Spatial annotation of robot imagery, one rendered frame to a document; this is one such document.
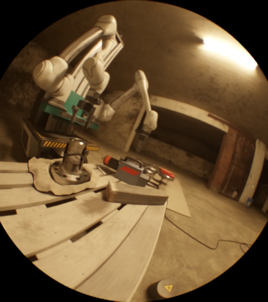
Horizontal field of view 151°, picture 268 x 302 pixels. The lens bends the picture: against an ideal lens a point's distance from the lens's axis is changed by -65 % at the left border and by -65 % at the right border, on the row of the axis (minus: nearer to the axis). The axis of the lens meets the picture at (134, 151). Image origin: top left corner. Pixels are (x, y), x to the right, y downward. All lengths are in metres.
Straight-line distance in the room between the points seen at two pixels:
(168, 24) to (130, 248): 2.90
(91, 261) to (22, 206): 0.32
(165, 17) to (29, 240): 2.90
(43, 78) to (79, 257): 0.79
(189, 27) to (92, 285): 2.88
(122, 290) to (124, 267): 0.08
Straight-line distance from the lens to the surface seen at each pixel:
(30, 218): 0.44
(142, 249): 0.42
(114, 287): 0.34
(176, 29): 2.65
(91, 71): 0.56
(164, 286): 0.52
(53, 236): 0.40
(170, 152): 9.41
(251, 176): 5.52
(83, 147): 0.59
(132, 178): 0.89
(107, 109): 1.25
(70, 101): 1.06
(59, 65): 0.73
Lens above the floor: 0.49
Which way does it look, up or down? 4 degrees down
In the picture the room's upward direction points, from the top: 22 degrees clockwise
